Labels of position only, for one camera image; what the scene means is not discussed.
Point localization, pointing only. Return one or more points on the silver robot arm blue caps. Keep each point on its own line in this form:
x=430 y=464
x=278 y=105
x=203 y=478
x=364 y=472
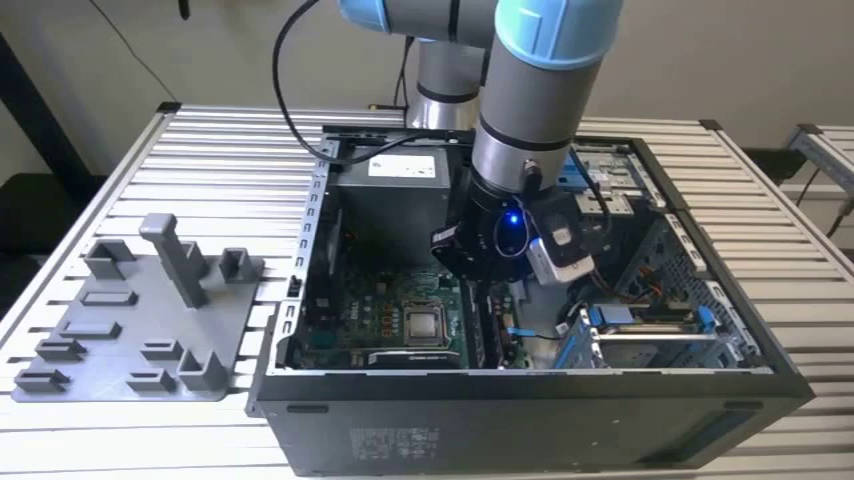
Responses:
x=534 y=100

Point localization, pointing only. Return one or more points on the grey power supply unit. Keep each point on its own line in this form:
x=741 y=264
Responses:
x=388 y=220

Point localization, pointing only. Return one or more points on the CPU socket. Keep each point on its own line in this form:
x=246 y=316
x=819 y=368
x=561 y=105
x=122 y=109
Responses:
x=425 y=303

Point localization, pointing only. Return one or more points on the blue disk carrier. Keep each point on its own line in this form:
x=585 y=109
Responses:
x=574 y=177

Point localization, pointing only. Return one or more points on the silver CPU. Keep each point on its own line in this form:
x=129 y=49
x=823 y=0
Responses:
x=424 y=325

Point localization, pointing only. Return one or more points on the green motherboard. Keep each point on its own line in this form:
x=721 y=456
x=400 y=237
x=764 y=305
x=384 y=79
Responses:
x=374 y=300

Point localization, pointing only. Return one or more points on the black graphics card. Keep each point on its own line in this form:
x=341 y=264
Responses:
x=414 y=357

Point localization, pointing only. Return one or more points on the grey metal disk bay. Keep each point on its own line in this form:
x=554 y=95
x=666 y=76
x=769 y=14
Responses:
x=628 y=165

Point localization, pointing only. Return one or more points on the hard disk in blue carrier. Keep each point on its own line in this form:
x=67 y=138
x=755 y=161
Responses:
x=654 y=345

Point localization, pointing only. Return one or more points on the black open PC case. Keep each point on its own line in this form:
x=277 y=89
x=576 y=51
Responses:
x=468 y=425

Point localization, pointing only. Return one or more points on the black table corner cap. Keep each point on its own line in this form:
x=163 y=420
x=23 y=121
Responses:
x=712 y=125
x=169 y=106

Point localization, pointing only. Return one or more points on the grey parts rack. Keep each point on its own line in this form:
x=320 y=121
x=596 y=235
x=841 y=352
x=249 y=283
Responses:
x=201 y=330

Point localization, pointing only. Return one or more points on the metal slat side table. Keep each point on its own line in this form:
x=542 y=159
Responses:
x=828 y=150

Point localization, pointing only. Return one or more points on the black hanging rod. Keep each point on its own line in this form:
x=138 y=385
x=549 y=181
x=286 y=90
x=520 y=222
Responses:
x=183 y=7

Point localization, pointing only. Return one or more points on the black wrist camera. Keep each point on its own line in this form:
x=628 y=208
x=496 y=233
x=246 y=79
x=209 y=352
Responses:
x=446 y=242

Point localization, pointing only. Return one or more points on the black stand post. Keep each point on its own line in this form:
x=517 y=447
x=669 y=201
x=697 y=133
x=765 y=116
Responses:
x=41 y=110

